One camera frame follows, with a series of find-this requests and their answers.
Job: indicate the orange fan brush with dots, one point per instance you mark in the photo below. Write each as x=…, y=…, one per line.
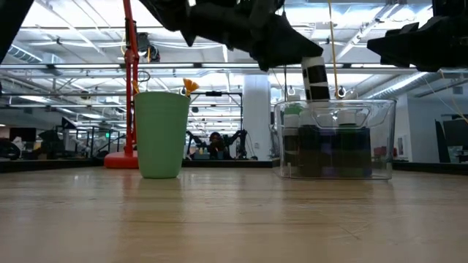
x=191, y=87

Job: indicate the dark computer monitor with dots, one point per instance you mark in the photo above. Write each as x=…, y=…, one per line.
x=457, y=135

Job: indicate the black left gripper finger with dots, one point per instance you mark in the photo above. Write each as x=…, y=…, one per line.
x=281, y=44

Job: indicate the black metal frame stand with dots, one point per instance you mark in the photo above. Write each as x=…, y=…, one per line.
x=214, y=94

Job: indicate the person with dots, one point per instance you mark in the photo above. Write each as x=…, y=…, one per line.
x=217, y=146

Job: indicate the dark green paint bottle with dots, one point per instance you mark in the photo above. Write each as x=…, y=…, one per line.
x=351, y=153

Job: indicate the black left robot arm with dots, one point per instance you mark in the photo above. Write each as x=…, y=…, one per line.
x=11, y=22

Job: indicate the large green paint bottle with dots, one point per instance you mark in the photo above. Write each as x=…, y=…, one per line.
x=293, y=109

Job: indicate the white building column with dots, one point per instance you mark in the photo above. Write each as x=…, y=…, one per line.
x=256, y=117

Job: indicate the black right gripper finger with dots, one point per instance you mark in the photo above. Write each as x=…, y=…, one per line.
x=409, y=47

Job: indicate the clear plastic bin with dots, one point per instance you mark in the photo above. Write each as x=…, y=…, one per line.
x=380, y=146

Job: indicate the green plastic cup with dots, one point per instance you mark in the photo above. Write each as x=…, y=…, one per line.
x=161, y=139

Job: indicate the black workshop robot arm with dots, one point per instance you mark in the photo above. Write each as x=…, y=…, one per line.
x=239, y=140
x=194, y=140

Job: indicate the small white paint bottle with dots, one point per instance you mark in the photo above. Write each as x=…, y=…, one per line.
x=316, y=80

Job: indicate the red orange paint bottle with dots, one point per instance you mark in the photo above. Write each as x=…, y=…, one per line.
x=291, y=146

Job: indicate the black paint bottle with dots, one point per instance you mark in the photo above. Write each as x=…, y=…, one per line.
x=311, y=153

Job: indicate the black aluminium frame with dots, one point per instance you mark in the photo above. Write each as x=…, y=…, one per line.
x=55, y=165

